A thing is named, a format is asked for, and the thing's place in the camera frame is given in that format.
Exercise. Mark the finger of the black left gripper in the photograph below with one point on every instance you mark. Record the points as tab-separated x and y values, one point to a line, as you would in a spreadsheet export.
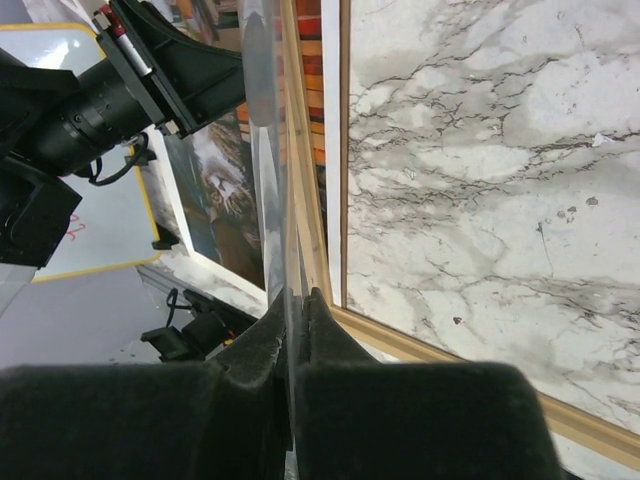
195	84

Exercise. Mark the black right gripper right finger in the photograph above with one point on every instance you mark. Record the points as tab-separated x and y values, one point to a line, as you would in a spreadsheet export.
358	418

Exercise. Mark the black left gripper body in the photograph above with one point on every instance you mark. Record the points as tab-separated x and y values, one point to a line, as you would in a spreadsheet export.
55	123

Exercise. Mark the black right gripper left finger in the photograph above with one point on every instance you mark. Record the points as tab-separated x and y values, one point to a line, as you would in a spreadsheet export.
224	418

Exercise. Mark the cat and books photo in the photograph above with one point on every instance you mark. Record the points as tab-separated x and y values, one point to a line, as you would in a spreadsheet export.
207	191

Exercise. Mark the light wooden picture frame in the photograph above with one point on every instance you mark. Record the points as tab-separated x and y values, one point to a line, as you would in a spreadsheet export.
483	196

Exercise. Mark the yellow-rimmed whiteboard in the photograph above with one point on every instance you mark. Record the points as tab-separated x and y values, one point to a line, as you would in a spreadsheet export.
113	226

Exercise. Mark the aluminium front rail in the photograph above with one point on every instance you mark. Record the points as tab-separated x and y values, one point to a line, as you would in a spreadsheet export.
159	284

